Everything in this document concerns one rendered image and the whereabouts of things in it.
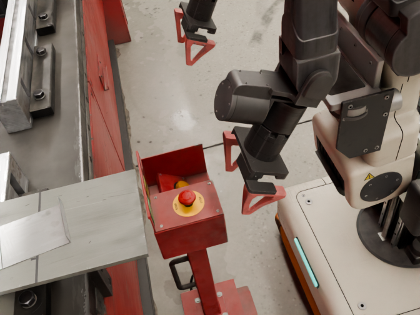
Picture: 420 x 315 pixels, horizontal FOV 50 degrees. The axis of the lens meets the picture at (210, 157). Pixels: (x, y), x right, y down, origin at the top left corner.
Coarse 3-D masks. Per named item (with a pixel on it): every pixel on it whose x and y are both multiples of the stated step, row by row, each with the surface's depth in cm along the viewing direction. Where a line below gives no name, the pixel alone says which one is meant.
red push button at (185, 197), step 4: (184, 192) 100; (188, 192) 100; (192, 192) 100; (180, 196) 100; (184, 196) 99; (188, 196) 99; (192, 196) 99; (180, 200) 99; (184, 200) 99; (188, 200) 99; (192, 200) 99; (184, 204) 99; (188, 204) 99
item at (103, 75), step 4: (100, 64) 175; (100, 68) 172; (104, 68) 180; (100, 72) 169; (104, 72) 178; (100, 76) 166; (104, 76) 176; (104, 80) 175; (104, 84) 173; (108, 84) 171; (104, 88) 170; (108, 88) 170
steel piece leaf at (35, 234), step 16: (16, 224) 75; (32, 224) 75; (48, 224) 74; (64, 224) 72; (16, 240) 73; (32, 240) 72; (48, 240) 72; (64, 240) 72; (16, 256) 71; (32, 256) 70
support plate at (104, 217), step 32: (64, 192) 79; (96, 192) 78; (128, 192) 77; (0, 224) 76; (96, 224) 73; (128, 224) 73; (64, 256) 70; (96, 256) 69; (128, 256) 69; (0, 288) 67
